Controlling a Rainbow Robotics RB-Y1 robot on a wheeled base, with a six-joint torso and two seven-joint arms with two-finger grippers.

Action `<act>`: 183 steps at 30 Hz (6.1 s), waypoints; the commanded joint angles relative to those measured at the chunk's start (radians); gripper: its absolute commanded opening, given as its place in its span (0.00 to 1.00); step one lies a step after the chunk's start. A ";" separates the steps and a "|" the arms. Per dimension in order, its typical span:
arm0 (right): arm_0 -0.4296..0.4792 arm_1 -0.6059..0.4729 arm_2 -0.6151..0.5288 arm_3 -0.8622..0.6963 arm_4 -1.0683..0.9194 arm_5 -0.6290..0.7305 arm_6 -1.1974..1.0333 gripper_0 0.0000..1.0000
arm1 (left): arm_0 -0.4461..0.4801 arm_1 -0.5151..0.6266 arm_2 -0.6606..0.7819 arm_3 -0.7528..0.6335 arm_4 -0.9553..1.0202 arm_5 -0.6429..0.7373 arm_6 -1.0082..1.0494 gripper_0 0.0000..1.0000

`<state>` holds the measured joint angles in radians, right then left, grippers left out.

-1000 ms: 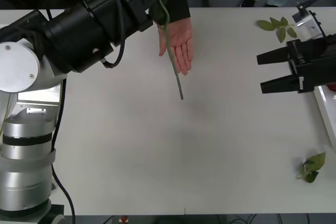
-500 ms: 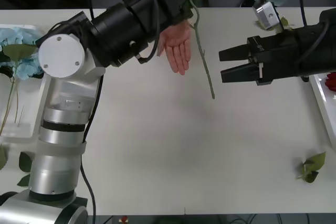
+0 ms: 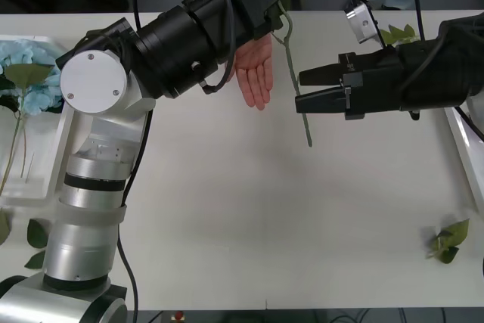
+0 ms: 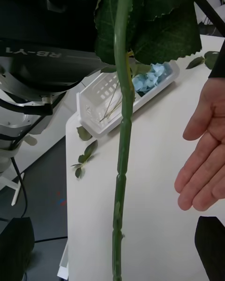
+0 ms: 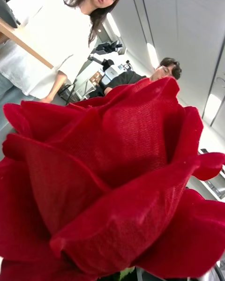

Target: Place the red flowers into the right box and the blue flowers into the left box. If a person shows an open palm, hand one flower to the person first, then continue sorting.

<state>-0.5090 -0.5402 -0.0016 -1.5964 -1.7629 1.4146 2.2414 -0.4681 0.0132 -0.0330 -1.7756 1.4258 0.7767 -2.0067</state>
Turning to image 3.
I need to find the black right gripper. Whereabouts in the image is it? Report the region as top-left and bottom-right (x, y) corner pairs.
(294, 50), (404, 121)

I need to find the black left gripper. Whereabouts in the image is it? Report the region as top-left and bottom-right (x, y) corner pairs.
(230, 0), (293, 42)

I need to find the pale blue flower large leaf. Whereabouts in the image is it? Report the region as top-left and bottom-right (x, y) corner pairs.
(0, 41), (65, 195)

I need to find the person's hand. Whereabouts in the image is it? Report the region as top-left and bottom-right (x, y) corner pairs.
(225, 33), (275, 111)

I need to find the loose light green leaf twig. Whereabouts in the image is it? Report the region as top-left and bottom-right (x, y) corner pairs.
(379, 23), (421, 50)

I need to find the shallow white box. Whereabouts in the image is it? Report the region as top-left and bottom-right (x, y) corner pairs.
(444, 105), (484, 222)
(0, 34), (75, 207)

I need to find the loose small green leaf twig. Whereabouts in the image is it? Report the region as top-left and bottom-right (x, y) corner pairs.
(426, 219), (470, 265)

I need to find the loose four-leaf green twig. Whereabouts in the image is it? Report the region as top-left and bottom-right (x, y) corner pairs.
(24, 219), (49, 270)

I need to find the single loose green leaf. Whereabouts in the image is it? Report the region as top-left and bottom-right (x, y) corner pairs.
(0, 208), (11, 247)

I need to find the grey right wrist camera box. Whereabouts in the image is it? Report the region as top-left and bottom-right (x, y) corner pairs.
(343, 1), (383, 44)

